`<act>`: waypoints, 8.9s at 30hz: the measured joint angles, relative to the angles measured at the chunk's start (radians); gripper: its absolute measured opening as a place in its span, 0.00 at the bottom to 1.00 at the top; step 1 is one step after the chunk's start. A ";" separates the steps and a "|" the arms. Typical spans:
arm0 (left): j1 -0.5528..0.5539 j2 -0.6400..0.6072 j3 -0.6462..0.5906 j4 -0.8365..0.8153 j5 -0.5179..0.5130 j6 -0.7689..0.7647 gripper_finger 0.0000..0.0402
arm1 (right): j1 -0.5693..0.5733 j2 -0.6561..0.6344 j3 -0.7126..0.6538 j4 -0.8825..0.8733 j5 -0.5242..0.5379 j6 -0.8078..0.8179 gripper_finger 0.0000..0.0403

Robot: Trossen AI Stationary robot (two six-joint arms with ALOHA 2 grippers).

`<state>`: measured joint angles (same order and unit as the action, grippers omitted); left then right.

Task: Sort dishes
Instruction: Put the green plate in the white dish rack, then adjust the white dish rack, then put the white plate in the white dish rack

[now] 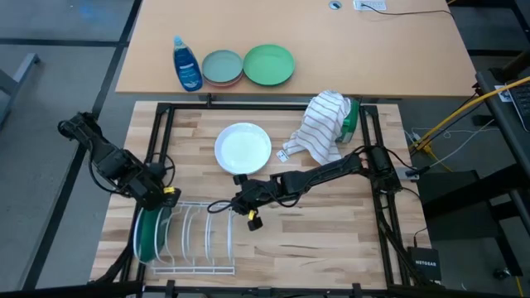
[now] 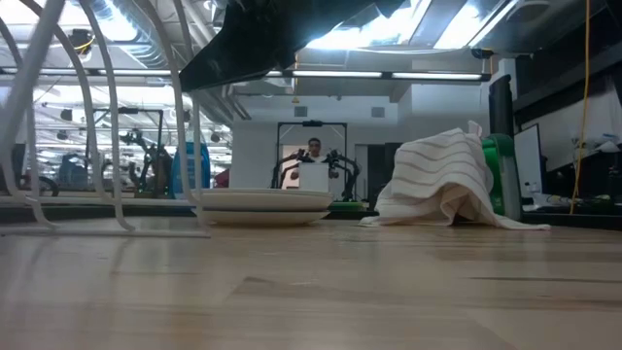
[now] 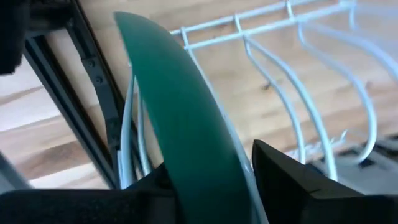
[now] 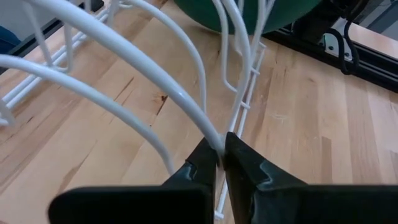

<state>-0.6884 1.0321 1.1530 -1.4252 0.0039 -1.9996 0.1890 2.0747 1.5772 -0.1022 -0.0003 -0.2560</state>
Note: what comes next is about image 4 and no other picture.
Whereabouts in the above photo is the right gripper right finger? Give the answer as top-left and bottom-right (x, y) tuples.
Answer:
(223, 131), (398, 224)

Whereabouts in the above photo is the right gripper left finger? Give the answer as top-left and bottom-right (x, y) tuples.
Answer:
(48, 138), (218, 224)

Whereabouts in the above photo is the white wire dish rack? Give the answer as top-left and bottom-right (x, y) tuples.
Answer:
(0, 0), (277, 222)

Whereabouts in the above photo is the dark green plate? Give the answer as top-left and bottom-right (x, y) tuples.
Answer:
(173, 0), (323, 35)

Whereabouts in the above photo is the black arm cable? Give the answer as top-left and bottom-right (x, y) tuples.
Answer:
(325, 18), (361, 76)

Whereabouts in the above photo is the silver frame bracket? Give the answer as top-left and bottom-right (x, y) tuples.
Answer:
(323, 33), (354, 60)

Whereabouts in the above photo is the black aluminium table frame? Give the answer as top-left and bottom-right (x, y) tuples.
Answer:
(0, 0), (398, 93)

